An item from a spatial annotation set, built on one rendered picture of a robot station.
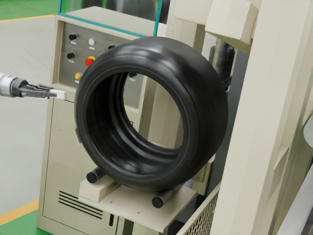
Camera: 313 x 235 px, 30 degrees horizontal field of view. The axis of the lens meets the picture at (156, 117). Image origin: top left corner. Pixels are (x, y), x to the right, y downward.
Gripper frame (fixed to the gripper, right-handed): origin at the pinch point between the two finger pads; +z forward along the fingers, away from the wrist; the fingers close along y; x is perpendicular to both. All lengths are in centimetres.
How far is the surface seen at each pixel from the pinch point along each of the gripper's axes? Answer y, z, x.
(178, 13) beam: -37, 65, -43
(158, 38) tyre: 6.9, 39.7, -25.6
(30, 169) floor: 117, -103, 100
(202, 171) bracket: 23, 55, 31
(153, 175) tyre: -12, 48, 20
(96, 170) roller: -9.1, 22.3, 24.9
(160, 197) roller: -11, 50, 29
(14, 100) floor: 210, -187, 89
